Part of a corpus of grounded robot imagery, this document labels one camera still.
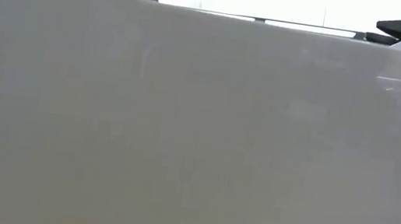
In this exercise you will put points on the dark overhead crossbar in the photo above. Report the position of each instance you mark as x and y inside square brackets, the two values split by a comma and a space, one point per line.
[260, 20]

